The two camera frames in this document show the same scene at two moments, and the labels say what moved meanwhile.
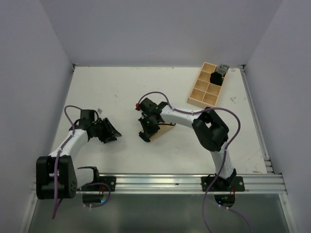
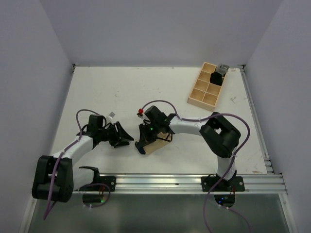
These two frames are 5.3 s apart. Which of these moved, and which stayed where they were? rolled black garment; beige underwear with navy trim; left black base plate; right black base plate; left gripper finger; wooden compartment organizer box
Moved: left gripper finger; beige underwear with navy trim
Stayed: left black base plate; wooden compartment organizer box; right black base plate; rolled black garment
